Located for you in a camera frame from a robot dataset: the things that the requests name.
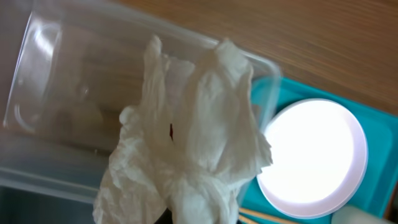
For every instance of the white napkin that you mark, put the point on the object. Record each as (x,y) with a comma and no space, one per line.
(193,159)

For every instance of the wooden chopstick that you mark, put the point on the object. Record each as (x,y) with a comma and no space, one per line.
(265,216)
(245,220)

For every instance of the large white plate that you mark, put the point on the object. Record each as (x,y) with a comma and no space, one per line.
(320,156)

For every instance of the white cup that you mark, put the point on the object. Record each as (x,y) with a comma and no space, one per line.
(352,215)

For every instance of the clear plastic waste bin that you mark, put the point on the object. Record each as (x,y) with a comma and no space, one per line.
(68,68)

